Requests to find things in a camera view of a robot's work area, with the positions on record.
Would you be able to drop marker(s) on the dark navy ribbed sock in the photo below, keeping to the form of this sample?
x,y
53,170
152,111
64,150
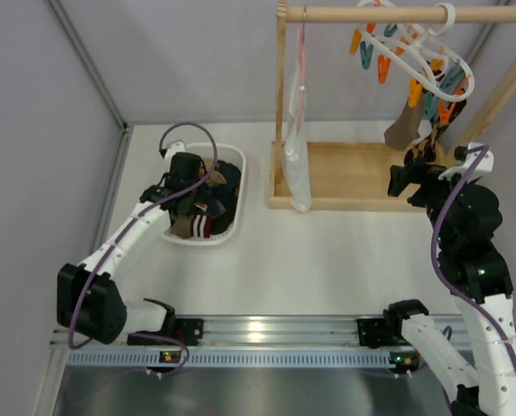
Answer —
x,y
229,188

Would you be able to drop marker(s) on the white hanging cloth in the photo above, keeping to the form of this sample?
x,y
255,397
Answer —
x,y
295,162

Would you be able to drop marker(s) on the wooden clothes rack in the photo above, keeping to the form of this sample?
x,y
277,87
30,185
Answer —
x,y
347,176

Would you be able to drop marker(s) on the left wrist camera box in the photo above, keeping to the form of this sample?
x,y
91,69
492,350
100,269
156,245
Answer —
x,y
172,149

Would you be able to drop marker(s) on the white sock clip hanger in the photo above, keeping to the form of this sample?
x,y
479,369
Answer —
x,y
440,79

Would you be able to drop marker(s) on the aluminium mounting rail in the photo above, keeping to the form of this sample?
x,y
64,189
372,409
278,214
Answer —
x,y
285,331

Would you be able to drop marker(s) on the brown argyle hanging sock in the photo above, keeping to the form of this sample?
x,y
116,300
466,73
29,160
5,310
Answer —
x,y
426,148

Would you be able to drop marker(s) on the beige orange argyle sock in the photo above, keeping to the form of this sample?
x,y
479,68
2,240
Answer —
x,y
216,179

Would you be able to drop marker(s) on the pink wire hanger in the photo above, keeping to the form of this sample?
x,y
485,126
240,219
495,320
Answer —
x,y
301,71

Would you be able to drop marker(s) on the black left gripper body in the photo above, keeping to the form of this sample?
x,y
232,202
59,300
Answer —
x,y
192,201

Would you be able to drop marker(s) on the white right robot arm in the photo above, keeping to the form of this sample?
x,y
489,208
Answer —
x,y
464,216

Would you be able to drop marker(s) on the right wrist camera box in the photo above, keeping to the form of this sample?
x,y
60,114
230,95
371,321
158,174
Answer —
x,y
474,160

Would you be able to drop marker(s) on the grey slotted cable duct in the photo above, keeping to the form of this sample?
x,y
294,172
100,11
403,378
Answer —
x,y
201,357

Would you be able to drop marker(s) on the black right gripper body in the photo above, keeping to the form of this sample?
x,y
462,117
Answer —
x,y
416,174

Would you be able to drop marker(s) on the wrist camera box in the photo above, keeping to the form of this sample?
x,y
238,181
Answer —
x,y
172,149
474,160

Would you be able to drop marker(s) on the white perforated plastic basket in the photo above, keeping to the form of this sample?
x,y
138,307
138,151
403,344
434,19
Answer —
x,y
230,154

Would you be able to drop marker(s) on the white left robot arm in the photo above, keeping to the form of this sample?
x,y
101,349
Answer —
x,y
89,299

